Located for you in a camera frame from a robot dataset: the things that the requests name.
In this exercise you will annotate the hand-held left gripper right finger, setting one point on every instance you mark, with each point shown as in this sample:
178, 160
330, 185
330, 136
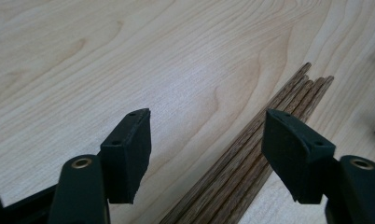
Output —
294, 155

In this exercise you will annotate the bundle of brown wooden chopsticks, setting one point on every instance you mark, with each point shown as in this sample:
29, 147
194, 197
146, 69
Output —
235, 174

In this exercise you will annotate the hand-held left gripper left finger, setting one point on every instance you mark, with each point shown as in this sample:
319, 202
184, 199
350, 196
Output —
126, 155

